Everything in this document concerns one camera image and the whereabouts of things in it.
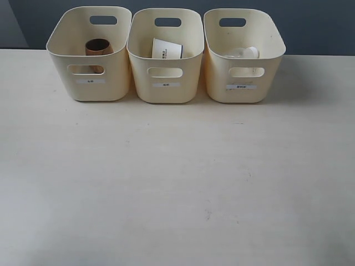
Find cream plastic bin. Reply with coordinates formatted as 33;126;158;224
126;8;204;104
204;8;286;103
46;6;132;101

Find cream left plastic bin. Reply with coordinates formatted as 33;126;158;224
46;6;132;101

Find cream middle plastic bin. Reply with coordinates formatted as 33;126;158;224
126;8;204;104

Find cream right plastic bin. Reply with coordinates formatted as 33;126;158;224
204;8;286;103

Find clear plastic bottle white cap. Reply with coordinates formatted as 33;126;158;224
223;45;261;75

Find white paper cup blue logo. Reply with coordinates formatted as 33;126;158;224
151;38;183;59

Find brown wooden cup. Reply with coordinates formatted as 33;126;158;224
84;38;114;74

